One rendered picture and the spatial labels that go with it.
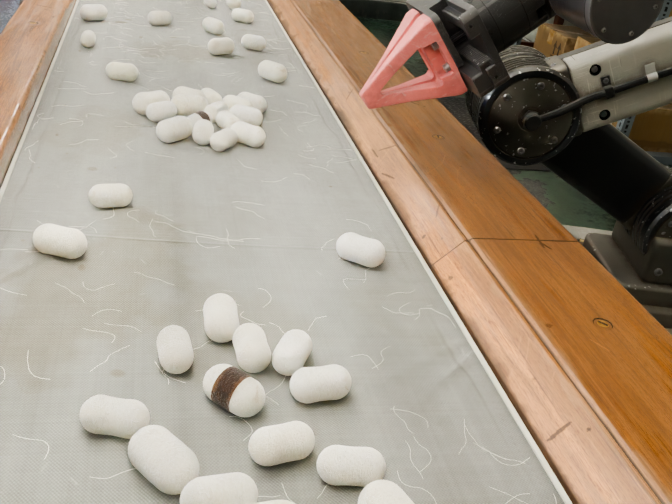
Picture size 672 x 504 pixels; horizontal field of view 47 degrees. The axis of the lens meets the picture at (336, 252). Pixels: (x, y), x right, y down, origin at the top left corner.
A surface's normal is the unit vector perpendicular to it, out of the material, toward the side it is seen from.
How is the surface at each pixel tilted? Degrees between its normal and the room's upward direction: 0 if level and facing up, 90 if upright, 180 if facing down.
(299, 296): 0
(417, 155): 0
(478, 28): 89
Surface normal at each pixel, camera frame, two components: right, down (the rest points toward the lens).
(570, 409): -0.59, -0.63
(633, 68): 0.00, 0.47
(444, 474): 0.14, -0.87
